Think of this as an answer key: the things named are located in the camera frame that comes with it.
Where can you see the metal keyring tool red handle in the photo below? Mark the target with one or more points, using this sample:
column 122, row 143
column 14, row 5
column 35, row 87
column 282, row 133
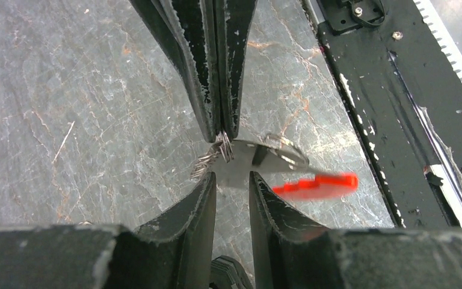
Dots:
column 233, row 160

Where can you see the black poker chip case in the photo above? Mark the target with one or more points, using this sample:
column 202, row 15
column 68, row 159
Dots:
column 227, row 272

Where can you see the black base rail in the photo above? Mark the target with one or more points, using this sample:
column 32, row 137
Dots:
column 400, row 76

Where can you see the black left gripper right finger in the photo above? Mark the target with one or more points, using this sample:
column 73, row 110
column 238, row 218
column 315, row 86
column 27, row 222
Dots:
column 291, row 250

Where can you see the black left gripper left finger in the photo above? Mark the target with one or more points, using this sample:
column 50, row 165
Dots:
column 173, row 250

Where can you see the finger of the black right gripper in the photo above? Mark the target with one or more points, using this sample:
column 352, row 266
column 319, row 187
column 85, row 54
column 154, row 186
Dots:
column 185, row 33
column 232, row 26

